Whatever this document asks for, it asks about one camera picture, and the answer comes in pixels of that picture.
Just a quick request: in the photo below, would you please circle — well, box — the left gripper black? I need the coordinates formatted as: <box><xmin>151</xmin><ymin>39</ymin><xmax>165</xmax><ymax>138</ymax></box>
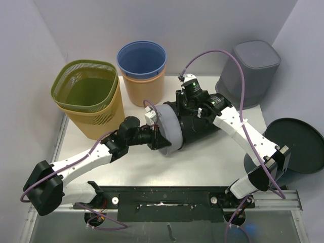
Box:
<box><xmin>127</xmin><ymin>122</ymin><xmax>171</xmax><ymax>150</ymax></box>

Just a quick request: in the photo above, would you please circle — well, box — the light grey round bin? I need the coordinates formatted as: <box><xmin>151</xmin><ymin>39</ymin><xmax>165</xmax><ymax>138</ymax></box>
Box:
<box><xmin>156</xmin><ymin>104</ymin><xmax>183</xmax><ymax>155</ymax></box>

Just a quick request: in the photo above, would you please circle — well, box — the black ribbed round bin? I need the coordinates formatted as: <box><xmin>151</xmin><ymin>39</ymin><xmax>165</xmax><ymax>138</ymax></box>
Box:
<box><xmin>164</xmin><ymin>101</ymin><xmax>220</xmax><ymax>150</ymax></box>

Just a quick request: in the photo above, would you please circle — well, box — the grey mesh square basket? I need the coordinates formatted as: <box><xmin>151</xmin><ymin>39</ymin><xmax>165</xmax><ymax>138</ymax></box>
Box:
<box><xmin>215</xmin><ymin>40</ymin><xmax>281</xmax><ymax>110</ymax></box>

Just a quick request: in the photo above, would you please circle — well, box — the dark navy round bin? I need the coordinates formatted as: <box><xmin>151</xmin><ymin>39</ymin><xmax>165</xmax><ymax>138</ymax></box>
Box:
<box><xmin>243</xmin><ymin>117</ymin><xmax>324</xmax><ymax>190</ymax></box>

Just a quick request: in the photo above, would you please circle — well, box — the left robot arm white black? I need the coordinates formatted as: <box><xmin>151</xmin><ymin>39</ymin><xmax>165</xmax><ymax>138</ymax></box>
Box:
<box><xmin>21</xmin><ymin>116</ymin><xmax>171</xmax><ymax>216</ymax></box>

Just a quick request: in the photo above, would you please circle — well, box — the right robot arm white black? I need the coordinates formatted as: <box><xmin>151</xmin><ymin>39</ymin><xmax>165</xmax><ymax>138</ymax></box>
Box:
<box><xmin>176</xmin><ymin>74</ymin><xmax>291</xmax><ymax>207</ymax></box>

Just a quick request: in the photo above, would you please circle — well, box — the tan round bin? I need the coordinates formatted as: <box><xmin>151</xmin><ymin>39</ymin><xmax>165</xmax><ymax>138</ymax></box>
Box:
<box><xmin>118</xmin><ymin>63</ymin><xmax>166</xmax><ymax>106</ymax></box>

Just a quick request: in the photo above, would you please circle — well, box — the tan mesh square basket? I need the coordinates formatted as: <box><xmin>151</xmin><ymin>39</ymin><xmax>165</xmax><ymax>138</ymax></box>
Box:
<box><xmin>58</xmin><ymin>82</ymin><xmax>125</xmax><ymax>140</ymax></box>

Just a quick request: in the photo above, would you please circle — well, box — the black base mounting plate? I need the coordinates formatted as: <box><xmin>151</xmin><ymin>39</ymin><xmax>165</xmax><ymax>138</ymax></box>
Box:
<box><xmin>74</xmin><ymin>186</ymin><xmax>242</xmax><ymax>223</ymax></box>

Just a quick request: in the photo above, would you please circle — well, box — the blue round bin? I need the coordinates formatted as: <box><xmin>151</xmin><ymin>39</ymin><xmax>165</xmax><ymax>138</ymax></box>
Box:
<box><xmin>116</xmin><ymin>40</ymin><xmax>167</xmax><ymax>79</ymax></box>

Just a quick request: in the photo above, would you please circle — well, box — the green mesh square basket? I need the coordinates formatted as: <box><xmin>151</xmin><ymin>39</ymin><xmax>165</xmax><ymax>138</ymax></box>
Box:
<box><xmin>51</xmin><ymin>60</ymin><xmax>118</xmax><ymax>113</ymax></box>

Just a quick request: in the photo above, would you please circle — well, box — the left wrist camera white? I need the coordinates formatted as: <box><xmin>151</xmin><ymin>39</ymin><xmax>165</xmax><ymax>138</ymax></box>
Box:
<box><xmin>144</xmin><ymin>106</ymin><xmax>159</xmax><ymax>127</ymax></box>

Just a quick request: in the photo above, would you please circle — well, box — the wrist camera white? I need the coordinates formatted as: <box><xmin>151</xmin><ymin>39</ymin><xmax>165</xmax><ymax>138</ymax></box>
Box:
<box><xmin>178</xmin><ymin>74</ymin><xmax>196</xmax><ymax>83</ymax></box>
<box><xmin>144</xmin><ymin>106</ymin><xmax>159</xmax><ymax>127</ymax></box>

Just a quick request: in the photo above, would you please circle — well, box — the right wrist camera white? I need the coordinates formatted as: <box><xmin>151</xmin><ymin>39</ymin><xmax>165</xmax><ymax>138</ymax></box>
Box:
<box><xmin>178</xmin><ymin>74</ymin><xmax>196</xmax><ymax>83</ymax></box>

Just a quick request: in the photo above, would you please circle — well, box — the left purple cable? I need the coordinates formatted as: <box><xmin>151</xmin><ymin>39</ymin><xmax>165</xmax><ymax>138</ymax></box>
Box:
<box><xmin>20</xmin><ymin>99</ymin><xmax>163</xmax><ymax>231</ymax></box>

